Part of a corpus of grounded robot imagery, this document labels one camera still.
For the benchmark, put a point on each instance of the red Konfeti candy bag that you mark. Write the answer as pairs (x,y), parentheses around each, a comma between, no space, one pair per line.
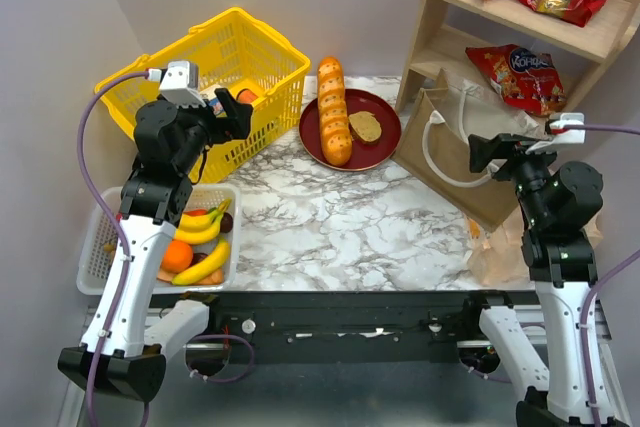
(523,79)

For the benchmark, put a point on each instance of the orange capped bottle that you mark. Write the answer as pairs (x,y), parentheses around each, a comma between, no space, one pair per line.
(246,96)

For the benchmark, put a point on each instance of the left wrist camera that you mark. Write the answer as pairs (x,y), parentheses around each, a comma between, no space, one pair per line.
(178,83)

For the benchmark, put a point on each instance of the white plastic fruit basket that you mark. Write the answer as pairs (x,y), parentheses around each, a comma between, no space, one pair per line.
(136,246)

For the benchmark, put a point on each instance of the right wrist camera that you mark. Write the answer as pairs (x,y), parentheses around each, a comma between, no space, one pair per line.
(564,130)

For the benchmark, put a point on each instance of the long orange bread loaf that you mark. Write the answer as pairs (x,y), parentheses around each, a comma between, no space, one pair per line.
(334,128)

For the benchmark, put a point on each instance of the yellow plastic shopping basket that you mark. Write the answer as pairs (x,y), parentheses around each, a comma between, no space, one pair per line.
(237,51)

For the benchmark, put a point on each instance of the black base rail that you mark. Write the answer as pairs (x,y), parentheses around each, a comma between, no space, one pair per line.
(343,327)

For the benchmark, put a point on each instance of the wooden shelf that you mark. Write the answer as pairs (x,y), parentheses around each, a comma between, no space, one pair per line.
(582,55)

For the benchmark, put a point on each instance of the burlap tote bag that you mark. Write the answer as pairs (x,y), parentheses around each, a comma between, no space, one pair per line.
(434,146)

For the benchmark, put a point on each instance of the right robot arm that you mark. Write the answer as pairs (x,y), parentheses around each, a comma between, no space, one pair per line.
(566,388)

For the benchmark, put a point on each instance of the front yellow banana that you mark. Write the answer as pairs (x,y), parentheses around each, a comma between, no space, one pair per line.
(208,271)

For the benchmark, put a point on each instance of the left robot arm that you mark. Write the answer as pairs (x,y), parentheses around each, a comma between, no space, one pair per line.
(118,355)

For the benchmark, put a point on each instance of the brown bread slice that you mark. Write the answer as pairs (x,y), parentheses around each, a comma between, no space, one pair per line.
(365,127)

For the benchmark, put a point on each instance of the white carton in basket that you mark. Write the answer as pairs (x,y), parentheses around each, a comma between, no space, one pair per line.
(211,99)

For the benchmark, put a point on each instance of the yellow banana bunch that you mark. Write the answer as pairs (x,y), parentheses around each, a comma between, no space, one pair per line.
(197,230)

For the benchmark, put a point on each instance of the orange fruit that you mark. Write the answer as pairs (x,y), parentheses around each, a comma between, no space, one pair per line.
(177,258)

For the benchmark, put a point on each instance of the peach plastic grocery bag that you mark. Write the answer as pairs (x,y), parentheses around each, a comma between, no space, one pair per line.
(496,259)

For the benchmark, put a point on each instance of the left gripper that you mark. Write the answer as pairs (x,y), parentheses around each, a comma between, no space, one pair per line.
(220,114)

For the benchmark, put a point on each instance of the dark plum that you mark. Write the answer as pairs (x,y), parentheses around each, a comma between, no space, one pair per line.
(226,223)

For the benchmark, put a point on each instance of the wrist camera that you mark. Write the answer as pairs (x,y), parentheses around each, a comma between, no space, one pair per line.
(178,83)
(564,130)

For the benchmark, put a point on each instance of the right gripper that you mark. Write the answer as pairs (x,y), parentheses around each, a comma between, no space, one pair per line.
(503,155)

